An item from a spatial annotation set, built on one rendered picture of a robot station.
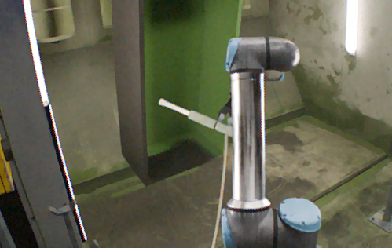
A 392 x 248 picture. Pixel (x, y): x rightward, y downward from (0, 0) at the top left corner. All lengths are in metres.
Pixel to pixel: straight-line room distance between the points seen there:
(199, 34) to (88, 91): 1.21
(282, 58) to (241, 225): 0.57
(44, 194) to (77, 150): 1.58
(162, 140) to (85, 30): 1.25
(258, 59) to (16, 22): 0.80
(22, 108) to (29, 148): 0.15
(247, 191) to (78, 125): 2.03
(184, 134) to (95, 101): 0.87
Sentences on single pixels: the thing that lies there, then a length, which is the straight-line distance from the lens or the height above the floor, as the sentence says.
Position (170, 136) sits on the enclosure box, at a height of 0.54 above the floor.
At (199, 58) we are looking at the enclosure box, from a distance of 2.38.
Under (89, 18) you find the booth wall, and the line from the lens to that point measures 3.21.
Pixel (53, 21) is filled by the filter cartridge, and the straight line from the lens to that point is 2.80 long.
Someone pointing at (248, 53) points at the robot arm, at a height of 1.39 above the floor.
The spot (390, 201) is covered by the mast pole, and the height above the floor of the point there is 0.19.
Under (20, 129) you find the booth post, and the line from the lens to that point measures 1.30.
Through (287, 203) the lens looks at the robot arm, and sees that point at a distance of 1.27.
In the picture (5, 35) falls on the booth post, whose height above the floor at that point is 1.54.
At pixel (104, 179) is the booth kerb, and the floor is 0.12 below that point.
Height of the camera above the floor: 1.68
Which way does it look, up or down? 24 degrees down
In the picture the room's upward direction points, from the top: 4 degrees counter-clockwise
